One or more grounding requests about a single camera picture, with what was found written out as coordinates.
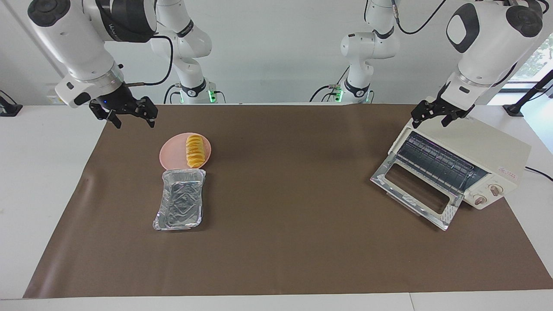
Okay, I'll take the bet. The yellow ridged bread loaf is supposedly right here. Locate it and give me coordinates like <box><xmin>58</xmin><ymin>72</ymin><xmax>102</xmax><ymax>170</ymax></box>
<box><xmin>185</xmin><ymin>134</ymin><xmax>204</xmax><ymax>168</ymax></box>

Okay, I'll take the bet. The aluminium foil tray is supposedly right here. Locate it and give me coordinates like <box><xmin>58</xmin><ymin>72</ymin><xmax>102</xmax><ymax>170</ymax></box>
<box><xmin>152</xmin><ymin>169</ymin><xmax>206</xmax><ymax>231</ymax></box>

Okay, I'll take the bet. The cream toaster oven body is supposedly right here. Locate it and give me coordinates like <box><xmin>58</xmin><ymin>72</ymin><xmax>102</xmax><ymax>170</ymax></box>
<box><xmin>388</xmin><ymin>113</ymin><xmax>532</xmax><ymax>210</ymax></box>

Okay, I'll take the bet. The glass toaster oven door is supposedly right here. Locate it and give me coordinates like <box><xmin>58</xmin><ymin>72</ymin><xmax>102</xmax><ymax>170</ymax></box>
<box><xmin>370</xmin><ymin>152</ymin><xmax>464</xmax><ymax>231</ymax></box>

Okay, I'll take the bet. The pink round plate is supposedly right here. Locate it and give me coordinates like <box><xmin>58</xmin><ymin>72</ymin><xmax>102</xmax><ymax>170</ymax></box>
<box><xmin>159</xmin><ymin>133</ymin><xmax>212</xmax><ymax>171</ymax></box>

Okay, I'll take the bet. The black desk clamp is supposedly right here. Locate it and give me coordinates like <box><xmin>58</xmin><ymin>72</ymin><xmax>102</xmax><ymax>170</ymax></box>
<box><xmin>0</xmin><ymin>90</ymin><xmax>23</xmax><ymax>117</ymax></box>

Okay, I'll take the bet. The brown table mat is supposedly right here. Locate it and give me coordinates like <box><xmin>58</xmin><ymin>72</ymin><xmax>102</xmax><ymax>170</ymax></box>
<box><xmin>23</xmin><ymin>104</ymin><xmax>553</xmax><ymax>298</ymax></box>

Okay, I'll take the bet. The black right arm base cable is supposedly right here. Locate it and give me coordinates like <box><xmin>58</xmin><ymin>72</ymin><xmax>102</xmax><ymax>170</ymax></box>
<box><xmin>163</xmin><ymin>83</ymin><xmax>182</xmax><ymax>104</ymax></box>

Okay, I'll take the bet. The black arm base cable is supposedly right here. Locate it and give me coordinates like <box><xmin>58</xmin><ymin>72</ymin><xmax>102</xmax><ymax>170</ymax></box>
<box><xmin>163</xmin><ymin>83</ymin><xmax>182</xmax><ymax>104</ymax></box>
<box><xmin>309</xmin><ymin>65</ymin><xmax>350</xmax><ymax>103</ymax></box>

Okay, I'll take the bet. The metal oven wire rack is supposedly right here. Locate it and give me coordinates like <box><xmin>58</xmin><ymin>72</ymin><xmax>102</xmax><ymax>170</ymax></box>
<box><xmin>397</xmin><ymin>132</ymin><xmax>477</xmax><ymax>194</ymax></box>

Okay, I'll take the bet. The white wall socket box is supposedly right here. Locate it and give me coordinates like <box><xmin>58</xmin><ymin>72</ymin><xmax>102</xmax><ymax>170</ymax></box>
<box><xmin>45</xmin><ymin>84</ymin><xmax>70</xmax><ymax>105</ymax></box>

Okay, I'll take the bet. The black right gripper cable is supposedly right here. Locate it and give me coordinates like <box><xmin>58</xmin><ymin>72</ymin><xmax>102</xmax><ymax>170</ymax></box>
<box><xmin>127</xmin><ymin>35</ymin><xmax>174</xmax><ymax>87</ymax></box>

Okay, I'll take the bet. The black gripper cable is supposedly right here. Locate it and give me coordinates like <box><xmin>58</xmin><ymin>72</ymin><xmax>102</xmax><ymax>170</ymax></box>
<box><xmin>127</xmin><ymin>35</ymin><xmax>174</xmax><ymax>87</ymax></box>
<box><xmin>391</xmin><ymin>0</ymin><xmax>519</xmax><ymax>88</ymax></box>

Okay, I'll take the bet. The black desk mount stand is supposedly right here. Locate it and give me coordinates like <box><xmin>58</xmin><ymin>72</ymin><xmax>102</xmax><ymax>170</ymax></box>
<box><xmin>503</xmin><ymin>69</ymin><xmax>553</xmax><ymax>117</ymax></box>

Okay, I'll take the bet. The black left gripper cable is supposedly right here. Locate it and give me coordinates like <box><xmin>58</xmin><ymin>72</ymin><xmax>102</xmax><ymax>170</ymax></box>
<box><xmin>391</xmin><ymin>0</ymin><xmax>519</xmax><ymax>88</ymax></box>

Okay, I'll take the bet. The white wall cable duct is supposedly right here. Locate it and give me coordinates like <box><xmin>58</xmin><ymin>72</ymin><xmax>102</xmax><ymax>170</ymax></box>
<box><xmin>4</xmin><ymin>0</ymin><xmax>70</xmax><ymax>85</ymax></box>

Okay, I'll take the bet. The black left arm base cable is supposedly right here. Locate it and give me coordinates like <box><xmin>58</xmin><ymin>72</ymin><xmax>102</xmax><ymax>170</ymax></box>
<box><xmin>309</xmin><ymin>65</ymin><xmax>350</xmax><ymax>103</ymax></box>

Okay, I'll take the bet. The black oven power cable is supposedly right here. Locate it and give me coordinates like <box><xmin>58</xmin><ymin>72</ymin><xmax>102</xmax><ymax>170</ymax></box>
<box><xmin>524</xmin><ymin>166</ymin><xmax>553</xmax><ymax>182</ymax></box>

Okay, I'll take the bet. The window with white frame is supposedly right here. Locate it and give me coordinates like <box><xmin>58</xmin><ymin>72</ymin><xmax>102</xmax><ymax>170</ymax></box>
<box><xmin>503</xmin><ymin>32</ymin><xmax>553</xmax><ymax>93</ymax></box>

